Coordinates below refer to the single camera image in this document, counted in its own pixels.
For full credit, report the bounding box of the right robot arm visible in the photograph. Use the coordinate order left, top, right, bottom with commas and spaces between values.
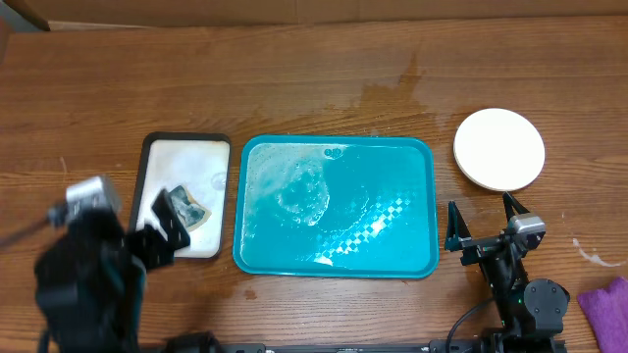
444, 192, 570, 352

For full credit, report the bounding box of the black tray with white liner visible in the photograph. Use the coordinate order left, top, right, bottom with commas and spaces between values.
129, 131, 231, 259

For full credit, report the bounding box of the purple cloth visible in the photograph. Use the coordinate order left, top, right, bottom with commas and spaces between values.
577, 277, 628, 353

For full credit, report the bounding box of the white plate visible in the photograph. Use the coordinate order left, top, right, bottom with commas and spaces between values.
453, 108, 546, 191

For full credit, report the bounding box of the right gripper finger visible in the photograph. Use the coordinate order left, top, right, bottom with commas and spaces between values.
445, 201, 472, 251
502, 192, 529, 221

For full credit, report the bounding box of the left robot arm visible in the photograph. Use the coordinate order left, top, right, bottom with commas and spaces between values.
34, 190, 190, 352

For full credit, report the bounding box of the green and yellow sponge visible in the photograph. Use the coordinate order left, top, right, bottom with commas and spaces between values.
169, 185, 212, 232

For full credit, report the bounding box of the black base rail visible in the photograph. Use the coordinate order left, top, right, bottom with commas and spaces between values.
141, 330, 568, 353

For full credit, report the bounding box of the teal plastic serving tray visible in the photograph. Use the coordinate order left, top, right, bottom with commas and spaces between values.
233, 134, 440, 279

